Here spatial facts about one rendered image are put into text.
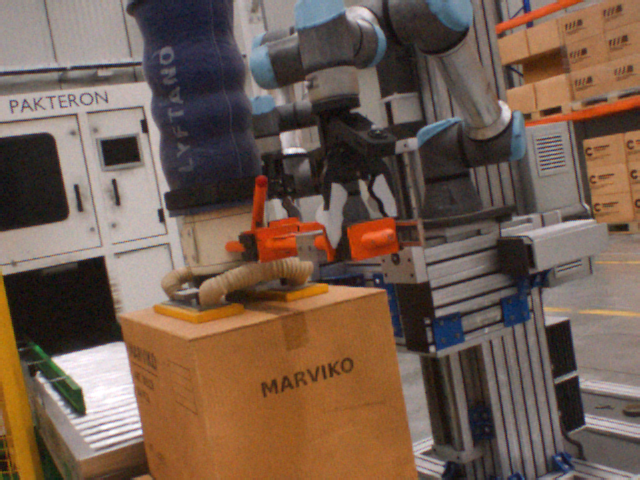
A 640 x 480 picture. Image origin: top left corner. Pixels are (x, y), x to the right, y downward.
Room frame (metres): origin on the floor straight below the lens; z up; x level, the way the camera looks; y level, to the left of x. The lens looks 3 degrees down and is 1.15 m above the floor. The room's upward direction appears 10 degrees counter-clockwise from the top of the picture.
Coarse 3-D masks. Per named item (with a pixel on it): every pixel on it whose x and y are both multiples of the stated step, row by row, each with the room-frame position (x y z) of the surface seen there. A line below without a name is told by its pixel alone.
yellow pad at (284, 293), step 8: (280, 280) 1.58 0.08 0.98; (272, 288) 1.58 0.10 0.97; (280, 288) 1.54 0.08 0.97; (288, 288) 1.52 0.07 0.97; (296, 288) 1.52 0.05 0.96; (304, 288) 1.51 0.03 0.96; (312, 288) 1.51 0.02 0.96; (320, 288) 1.51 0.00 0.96; (328, 288) 1.52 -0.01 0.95; (248, 296) 1.67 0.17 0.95; (256, 296) 1.63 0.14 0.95; (264, 296) 1.58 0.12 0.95; (272, 296) 1.54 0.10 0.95; (280, 296) 1.50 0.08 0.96; (288, 296) 1.48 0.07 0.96; (296, 296) 1.49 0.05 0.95; (304, 296) 1.50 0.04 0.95; (312, 296) 1.51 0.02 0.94
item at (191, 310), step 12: (168, 300) 1.69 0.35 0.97; (180, 300) 1.62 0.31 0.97; (192, 300) 1.61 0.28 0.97; (156, 312) 1.68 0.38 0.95; (168, 312) 1.58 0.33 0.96; (180, 312) 1.49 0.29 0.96; (192, 312) 1.44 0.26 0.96; (204, 312) 1.41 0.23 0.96; (216, 312) 1.42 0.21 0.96; (228, 312) 1.43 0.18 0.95; (240, 312) 1.44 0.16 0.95
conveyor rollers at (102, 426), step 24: (72, 360) 3.69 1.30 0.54; (96, 360) 3.54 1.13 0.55; (120, 360) 3.47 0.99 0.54; (48, 384) 3.16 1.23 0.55; (96, 384) 2.99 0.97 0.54; (120, 384) 2.87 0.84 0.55; (72, 408) 2.61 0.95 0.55; (96, 408) 2.55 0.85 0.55; (120, 408) 2.50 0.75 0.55; (96, 432) 2.28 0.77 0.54; (120, 432) 2.22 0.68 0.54
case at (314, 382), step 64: (128, 320) 1.70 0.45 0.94; (256, 320) 1.32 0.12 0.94; (320, 320) 1.36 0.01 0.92; (384, 320) 1.42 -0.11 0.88; (192, 384) 1.29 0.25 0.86; (256, 384) 1.30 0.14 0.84; (320, 384) 1.35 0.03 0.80; (384, 384) 1.41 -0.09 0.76; (192, 448) 1.37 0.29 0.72; (256, 448) 1.29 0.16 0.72; (320, 448) 1.34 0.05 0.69; (384, 448) 1.40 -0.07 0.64
